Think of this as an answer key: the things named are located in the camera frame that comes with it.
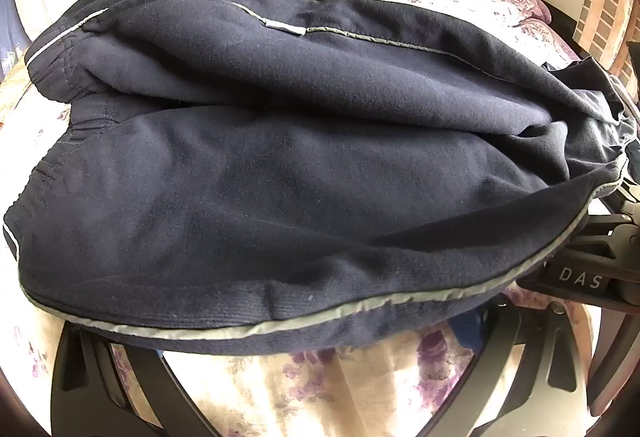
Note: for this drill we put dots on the brick pattern cushion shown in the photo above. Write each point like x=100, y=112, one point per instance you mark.
x=607, y=7

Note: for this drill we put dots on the navy blue pants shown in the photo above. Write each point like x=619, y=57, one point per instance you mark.
x=280, y=152

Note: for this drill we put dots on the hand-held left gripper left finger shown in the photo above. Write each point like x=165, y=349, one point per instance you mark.
x=85, y=377

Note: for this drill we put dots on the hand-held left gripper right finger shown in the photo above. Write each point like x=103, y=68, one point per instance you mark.
x=470, y=329

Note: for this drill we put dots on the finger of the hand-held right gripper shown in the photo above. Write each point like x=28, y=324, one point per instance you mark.
x=627, y=199

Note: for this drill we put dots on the purple floral bed sheet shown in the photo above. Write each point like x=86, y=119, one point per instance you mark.
x=350, y=392

